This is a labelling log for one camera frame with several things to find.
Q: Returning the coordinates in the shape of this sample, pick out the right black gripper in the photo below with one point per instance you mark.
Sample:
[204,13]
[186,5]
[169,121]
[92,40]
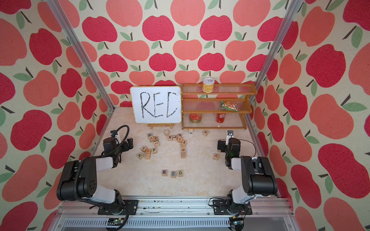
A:
[222,146]

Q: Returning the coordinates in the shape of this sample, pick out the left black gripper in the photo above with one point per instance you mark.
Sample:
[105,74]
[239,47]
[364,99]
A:
[129,144]

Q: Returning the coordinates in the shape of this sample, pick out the wooden block letter R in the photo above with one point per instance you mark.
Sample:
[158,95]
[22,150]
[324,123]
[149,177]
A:
[164,173]

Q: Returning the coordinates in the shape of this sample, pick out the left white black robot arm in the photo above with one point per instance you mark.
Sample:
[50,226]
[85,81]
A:
[79,182]

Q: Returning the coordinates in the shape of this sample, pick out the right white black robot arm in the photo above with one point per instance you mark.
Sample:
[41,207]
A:
[257,180]

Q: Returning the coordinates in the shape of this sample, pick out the wooden block letter V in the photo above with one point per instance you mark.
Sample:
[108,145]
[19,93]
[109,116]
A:
[140,156]

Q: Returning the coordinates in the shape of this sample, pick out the wooden block letter G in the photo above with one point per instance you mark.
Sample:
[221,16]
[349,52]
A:
[183,153]

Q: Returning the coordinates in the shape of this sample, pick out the red soda can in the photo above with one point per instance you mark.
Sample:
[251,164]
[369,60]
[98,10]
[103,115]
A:
[220,117]

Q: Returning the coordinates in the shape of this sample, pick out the green snack bag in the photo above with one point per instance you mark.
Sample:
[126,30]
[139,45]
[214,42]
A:
[228,106]

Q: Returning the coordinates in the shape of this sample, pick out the red flat tin can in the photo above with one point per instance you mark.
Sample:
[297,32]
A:
[195,118]

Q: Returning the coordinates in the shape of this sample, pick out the wooden three-tier shelf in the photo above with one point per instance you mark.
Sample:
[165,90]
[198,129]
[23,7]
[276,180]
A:
[194,100]

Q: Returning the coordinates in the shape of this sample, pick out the whiteboard with RED writing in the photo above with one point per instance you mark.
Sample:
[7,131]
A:
[157,104]

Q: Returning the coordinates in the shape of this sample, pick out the yellow tin can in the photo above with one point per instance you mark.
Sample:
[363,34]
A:
[208,85]

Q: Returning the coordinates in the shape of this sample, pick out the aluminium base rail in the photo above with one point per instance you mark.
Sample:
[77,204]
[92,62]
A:
[166,213]

